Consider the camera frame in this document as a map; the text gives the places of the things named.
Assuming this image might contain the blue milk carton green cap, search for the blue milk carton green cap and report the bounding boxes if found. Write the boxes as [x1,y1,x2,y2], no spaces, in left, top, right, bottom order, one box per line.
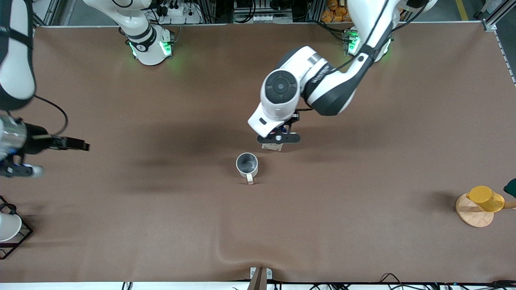
[261,125,291,152]

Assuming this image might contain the white ribbed mug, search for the white ribbed mug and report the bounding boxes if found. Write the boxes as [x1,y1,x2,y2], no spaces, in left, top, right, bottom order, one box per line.
[235,152,259,185]

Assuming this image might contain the white cup in rack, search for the white cup in rack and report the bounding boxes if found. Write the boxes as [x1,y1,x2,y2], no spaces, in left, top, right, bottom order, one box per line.
[0,212,23,242]

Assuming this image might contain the yellow cup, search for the yellow cup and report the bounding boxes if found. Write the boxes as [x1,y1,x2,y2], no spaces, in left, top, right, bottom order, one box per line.
[466,185,505,213]

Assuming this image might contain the white empty power strip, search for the white empty power strip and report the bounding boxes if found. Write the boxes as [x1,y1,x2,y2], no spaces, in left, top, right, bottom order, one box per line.
[249,13,293,23]

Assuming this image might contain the orange snack bag pile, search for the orange snack bag pile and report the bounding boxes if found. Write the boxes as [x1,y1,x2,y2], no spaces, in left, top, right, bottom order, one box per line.
[321,0,352,23]

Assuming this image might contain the white power strip black plugs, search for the white power strip black plugs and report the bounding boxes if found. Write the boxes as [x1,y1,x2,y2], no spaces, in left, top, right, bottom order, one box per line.
[154,0,203,25]

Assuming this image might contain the wooden mug stand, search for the wooden mug stand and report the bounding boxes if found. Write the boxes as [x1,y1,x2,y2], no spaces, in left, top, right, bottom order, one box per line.
[456,193,516,228]

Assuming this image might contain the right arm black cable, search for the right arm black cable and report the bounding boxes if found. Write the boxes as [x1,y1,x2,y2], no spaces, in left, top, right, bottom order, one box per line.
[34,94,69,137]

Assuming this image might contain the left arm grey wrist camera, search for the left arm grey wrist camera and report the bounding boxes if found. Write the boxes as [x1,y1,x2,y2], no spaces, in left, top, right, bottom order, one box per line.
[257,133,302,145]

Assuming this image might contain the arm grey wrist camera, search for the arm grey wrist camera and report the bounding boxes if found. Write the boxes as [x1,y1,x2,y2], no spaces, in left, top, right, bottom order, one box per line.
[0,161,44,179]
[257,133,302,145]

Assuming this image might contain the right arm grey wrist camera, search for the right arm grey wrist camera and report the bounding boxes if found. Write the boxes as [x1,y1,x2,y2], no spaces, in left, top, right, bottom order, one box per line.
[0,161,44,179]

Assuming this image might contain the black wire rack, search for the black wire rack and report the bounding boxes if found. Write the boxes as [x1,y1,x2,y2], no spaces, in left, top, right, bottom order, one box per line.
[0,195,34,260]

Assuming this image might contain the grey metal table bracket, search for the grey metal table bracket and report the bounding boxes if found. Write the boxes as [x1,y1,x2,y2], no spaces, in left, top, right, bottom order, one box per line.
[247,267,273,290]

